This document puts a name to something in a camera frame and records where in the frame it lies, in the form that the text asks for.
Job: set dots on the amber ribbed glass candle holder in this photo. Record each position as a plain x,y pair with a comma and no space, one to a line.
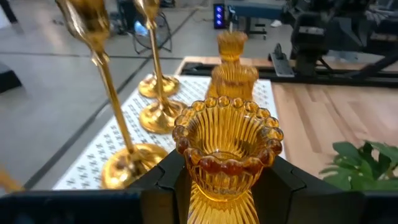
233,84
227,140

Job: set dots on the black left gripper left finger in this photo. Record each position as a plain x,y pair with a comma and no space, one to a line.
93,208

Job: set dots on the tall brass candlestick holder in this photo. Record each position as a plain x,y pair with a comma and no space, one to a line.
147,88
7,182

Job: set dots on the computer with blue lights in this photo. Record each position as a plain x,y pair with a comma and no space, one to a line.
219,15

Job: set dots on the white perforated metal shelf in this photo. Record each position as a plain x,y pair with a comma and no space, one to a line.
192,90

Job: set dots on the grey metal bracket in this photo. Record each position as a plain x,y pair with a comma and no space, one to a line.
281,63

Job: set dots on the blue bench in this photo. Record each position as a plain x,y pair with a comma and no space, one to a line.
258,9

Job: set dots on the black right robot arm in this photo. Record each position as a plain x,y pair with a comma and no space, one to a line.
311,34

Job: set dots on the green artificial potted plant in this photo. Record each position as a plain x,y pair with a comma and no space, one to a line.
357,168

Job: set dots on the short brass candlestick holder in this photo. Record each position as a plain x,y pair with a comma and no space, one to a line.
160,116
130,168

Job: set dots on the black aluminium rig frame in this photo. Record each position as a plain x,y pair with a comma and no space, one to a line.
342,79

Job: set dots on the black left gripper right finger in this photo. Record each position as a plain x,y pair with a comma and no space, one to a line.
326,208

